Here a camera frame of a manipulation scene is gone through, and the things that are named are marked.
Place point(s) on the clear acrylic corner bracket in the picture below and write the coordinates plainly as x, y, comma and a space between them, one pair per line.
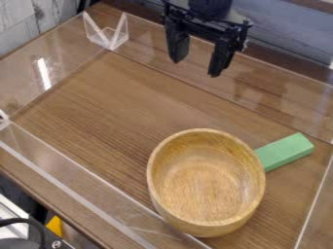
107, 37

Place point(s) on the green rectangular block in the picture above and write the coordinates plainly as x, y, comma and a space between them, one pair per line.
284, 151

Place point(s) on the yellow black device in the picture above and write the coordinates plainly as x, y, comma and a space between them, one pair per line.
55, 234

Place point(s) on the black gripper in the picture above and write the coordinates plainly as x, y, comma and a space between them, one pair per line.
205, 18

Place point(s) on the brown wooden bowl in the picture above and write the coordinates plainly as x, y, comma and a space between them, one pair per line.
206, 181

